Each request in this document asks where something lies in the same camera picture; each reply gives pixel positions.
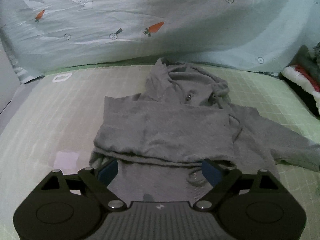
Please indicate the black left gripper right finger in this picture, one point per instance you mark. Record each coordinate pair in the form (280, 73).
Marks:
(228, 181)

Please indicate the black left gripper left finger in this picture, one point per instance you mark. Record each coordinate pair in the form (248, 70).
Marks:
(84, 191)

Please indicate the grey zip hoodie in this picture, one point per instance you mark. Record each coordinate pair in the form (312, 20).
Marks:
(161, 136)

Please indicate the stack of folded clothes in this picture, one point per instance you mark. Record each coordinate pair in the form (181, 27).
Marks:
(302, 76)

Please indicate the green grid cutting mat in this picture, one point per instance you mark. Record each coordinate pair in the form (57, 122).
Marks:
(57, 119)

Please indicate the white panel board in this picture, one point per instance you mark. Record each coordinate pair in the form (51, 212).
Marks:
(9, 81)

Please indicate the light blue carrot-print sheet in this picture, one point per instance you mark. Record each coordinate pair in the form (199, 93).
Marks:
(254, 35)

